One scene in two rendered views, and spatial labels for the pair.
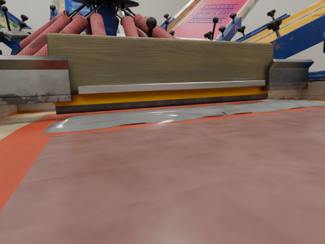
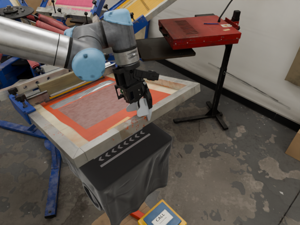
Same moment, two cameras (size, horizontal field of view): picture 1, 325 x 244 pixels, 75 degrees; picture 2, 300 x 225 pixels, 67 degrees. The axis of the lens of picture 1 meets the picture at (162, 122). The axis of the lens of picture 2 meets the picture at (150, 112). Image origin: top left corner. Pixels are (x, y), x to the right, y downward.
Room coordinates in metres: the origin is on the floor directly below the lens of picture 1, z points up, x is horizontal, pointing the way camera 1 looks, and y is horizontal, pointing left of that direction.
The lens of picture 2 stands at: (-0.78, -0.04, 1.79)
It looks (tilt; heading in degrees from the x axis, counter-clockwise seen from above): 40 degrees down; 340
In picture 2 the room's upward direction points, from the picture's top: straight up
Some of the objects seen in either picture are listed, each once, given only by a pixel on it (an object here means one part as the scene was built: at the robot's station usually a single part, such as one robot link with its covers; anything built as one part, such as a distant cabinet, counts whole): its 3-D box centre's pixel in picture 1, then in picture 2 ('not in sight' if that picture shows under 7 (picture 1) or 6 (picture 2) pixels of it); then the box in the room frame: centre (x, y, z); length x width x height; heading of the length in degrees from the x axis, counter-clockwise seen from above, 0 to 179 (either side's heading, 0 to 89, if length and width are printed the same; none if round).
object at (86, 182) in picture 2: not in sight; (84, 171); (0.00, 0.04, 0.79); 0.46 x 0.09 x 0.33; 22
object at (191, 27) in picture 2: not in sight; (198, 31); (0.90, -1.12, 1.06); 0.61 x 0.46 x 0.12; 82
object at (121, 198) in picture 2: not in sight; (139, 185); (-0.15, -0.22, 0.74); 0.45 x 0.03 x 0.43; 112
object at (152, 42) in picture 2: not in sight; (114, 55); (1.00, -0.38, 0.91); 1.34 x 0.40 x 0.08; 82
